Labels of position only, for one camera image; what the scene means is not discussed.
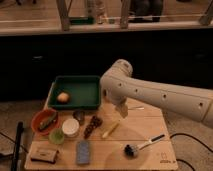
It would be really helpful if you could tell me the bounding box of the black white dish brush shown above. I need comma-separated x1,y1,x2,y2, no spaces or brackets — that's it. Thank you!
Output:
124,134,165,157

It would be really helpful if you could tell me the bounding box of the yellow round fruit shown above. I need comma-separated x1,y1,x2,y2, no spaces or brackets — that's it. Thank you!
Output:
57,92,70,103

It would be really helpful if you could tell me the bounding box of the green plastic tray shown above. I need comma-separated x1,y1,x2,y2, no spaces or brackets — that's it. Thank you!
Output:
48,75,101,110

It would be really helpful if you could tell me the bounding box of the blue sponge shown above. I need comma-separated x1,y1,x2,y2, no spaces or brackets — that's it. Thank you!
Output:
76,140,90,165

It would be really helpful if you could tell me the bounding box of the small metal cup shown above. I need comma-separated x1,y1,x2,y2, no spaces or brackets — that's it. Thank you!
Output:
73,110,85,125

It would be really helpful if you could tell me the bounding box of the orange plastic bowl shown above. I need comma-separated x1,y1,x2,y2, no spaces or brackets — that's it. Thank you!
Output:
31,108,59,136

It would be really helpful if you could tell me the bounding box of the small green cup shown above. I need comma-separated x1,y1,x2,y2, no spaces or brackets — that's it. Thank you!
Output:
49,129,64,145

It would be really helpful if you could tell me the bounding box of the green toy vegetable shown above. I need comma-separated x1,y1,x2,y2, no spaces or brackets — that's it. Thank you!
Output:
38,113,58,131

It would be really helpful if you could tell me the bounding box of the metal fork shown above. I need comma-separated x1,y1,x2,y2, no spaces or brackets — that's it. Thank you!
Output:
128,106,145,111

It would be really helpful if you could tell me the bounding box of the wooden block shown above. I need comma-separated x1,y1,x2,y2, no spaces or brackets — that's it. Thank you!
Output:
30,147,59,164

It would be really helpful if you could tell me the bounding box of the white round lid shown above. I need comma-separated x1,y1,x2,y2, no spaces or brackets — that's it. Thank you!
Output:
62,118,80,137

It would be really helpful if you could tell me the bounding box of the yellow stick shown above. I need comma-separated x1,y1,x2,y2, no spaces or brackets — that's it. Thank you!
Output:
101,121,119,139

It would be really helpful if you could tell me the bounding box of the black cable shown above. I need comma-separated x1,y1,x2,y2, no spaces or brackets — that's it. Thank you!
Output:
169,132,213,171

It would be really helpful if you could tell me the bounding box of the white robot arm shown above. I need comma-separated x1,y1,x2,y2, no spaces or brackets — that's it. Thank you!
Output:
100,59,213,129

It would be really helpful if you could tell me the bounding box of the black stand left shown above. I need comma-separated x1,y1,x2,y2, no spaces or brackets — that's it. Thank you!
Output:
10,122,24,171

